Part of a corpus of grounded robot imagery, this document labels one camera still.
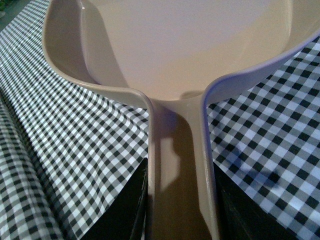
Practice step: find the black white checkered bedsheet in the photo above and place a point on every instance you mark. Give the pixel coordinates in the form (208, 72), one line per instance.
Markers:
(66, 152)

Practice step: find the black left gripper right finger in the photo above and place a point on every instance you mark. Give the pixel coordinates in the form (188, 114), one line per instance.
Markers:
(241, 217)

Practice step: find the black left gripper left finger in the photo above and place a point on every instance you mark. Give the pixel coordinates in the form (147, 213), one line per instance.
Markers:
(125, 218)

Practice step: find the beige plastic dustpan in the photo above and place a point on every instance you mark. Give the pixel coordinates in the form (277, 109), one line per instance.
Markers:
(174, 58)

